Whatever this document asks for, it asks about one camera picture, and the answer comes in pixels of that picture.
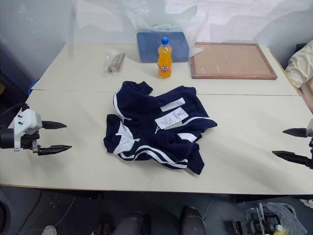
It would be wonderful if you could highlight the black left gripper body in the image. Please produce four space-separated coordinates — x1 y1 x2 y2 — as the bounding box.
21 131 41 155

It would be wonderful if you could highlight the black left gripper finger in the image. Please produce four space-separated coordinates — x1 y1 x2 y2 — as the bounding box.
36 145 72 157
41 120 67 131

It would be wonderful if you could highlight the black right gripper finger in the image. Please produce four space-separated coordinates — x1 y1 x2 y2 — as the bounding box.
271 150 313 169
282 127 308 139

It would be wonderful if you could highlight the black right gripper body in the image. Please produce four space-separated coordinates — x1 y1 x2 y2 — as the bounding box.
308 137 313 170

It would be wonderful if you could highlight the blue round bin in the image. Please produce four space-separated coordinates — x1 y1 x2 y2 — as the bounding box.
28 78 40 94

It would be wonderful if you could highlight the grey plastic bag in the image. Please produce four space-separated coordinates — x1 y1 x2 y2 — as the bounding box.
265 202 308 235

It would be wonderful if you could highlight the crate of tools and bottles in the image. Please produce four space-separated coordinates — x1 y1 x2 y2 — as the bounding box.
232 207 287 235

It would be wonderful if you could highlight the white shoe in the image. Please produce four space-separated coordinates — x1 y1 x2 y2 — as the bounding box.
42 225 57 235

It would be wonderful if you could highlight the clear bag of pens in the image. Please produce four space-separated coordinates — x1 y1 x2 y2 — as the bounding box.
102 50 126 74

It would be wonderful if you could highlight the navy white-striped zip jacket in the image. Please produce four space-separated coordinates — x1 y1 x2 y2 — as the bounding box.
103 81 218 175

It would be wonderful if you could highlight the wood-framed cork board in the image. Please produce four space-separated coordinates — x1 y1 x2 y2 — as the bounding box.
189 42 278 80

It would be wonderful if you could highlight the dark rounded shape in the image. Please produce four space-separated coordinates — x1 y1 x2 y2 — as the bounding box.
113 211 150 235
180 206 206 235

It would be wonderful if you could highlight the white paper garment tag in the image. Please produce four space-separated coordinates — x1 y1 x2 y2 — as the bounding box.
155 107 189 130

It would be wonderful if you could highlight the orange soda bottle blue cap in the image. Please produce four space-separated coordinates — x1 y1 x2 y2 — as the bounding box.
156 36 173 79

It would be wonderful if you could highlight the clear plastic sheet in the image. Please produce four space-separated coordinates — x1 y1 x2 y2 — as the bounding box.
69 0 313 59

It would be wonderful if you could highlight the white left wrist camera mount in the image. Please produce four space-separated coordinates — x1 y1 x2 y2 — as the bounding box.
13 109 43 152

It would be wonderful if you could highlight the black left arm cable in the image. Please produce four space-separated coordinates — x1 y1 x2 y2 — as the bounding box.
0 102 29 118

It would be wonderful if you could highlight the thin floor cable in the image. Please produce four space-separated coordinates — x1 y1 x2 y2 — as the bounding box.
14 195 77 233

